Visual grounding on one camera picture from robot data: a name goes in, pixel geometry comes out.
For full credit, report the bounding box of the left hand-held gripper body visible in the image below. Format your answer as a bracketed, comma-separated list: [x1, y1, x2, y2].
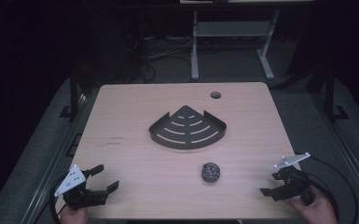
[53, 163, 109, 211]

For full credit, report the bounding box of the black cable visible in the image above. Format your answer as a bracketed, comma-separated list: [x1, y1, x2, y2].
[294, 151, 359, 224]
[48, 174, 71, 224]

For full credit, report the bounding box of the grey metal desk frame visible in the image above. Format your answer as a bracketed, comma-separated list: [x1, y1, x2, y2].
[190, 8, 282, 81]

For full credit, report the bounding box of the black metal stand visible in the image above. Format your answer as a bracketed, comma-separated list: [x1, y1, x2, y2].
[59, 68, 90, 120]
[316, 66, 350, 122]

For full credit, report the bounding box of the person's left hand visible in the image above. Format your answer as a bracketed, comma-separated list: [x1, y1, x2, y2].
[59, 205, 90, 224]

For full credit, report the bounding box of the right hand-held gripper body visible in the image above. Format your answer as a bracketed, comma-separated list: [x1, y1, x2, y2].
[269, 151, 314, 205]

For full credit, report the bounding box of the black metal corner shelf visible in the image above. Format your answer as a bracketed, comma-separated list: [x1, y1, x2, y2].
[148, 105, 228, 150]

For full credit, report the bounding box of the steel wool scrubber ball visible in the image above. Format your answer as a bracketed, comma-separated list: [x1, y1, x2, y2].
[200, 161, 222, 184]

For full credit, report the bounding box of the person's right hand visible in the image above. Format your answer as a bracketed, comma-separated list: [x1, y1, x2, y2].
[285, 186, 338, 224]

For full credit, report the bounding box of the bundle of floor cables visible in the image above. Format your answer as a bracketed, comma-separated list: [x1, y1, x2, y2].
[125, 32, 194, 83]

